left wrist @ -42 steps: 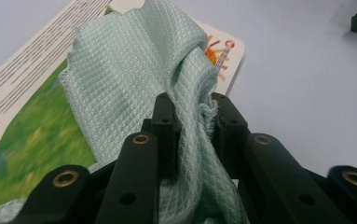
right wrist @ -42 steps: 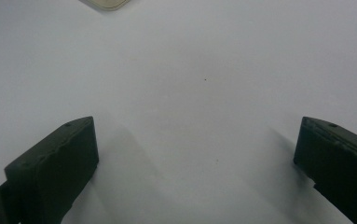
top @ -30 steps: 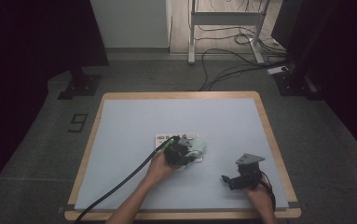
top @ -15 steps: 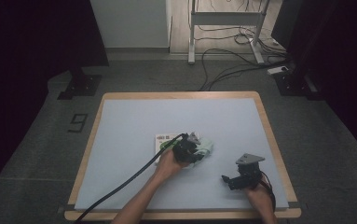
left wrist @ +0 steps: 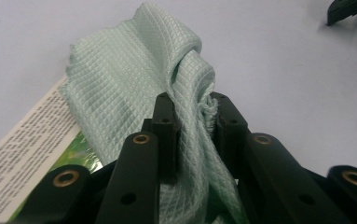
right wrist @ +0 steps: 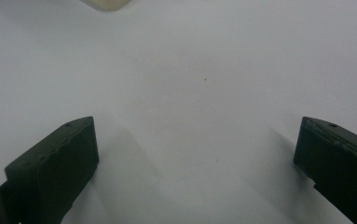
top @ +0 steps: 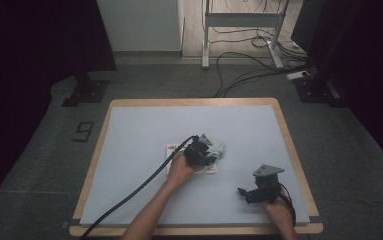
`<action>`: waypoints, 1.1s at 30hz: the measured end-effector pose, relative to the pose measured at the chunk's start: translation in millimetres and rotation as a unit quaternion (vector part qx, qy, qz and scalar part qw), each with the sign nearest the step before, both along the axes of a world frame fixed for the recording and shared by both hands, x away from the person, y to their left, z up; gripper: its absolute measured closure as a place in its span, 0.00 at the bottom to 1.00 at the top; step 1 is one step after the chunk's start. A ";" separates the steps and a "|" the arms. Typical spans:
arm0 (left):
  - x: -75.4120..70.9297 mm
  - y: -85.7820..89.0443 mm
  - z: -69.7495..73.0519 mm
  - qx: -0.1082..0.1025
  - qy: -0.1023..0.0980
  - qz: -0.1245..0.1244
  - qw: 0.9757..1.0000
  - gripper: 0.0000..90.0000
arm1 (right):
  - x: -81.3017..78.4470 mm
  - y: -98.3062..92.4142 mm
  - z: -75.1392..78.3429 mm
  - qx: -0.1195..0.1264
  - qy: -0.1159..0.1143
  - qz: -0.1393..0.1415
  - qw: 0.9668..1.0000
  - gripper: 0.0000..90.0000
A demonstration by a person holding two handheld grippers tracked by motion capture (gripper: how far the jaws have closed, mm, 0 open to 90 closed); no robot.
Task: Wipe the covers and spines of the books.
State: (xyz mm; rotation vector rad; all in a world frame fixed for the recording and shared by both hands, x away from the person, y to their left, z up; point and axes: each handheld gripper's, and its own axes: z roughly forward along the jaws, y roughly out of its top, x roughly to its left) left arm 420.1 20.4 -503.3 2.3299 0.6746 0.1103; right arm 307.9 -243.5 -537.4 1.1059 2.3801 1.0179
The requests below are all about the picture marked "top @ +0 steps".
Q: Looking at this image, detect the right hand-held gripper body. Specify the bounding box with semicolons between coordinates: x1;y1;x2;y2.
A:
252;164;286;205

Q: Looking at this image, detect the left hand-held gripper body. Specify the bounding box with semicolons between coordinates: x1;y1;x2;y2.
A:
182;133;215;168

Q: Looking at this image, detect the light green cloth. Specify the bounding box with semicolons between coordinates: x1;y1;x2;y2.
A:
197;139;228;168

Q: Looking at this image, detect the white caterpillar picture book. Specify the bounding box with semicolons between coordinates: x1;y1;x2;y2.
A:
165;143;220;176

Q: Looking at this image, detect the person's left hand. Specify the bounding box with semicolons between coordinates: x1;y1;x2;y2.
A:
166;153;203;188

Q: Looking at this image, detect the person's right hand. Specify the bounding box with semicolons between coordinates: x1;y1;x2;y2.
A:
261;195;297;230

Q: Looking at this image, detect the wooden table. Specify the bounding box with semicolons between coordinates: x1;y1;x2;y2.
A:
68;97;324;238

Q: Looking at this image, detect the black stand base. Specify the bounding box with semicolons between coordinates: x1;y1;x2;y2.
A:
293;74;347;108
61;71;111;108

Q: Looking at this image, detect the white power strip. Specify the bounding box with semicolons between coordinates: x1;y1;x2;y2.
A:
286;70;311;82

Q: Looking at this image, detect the white cabinet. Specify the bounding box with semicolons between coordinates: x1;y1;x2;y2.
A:
96;0;185;53

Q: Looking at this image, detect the dark curtain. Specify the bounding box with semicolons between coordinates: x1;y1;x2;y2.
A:
0;0;118;214
292;0;383;174

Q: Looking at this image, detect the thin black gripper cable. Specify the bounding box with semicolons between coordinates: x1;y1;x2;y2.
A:
277;189;297;228

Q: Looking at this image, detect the thick black gripper cable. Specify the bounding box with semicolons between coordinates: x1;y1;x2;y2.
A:
78;134;201;240

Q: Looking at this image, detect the tangle of black floor cables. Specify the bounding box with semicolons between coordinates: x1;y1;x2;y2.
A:
208;0;313;98

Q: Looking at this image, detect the white metal desk frame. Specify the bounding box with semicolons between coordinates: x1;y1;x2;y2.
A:
201;0;292;70

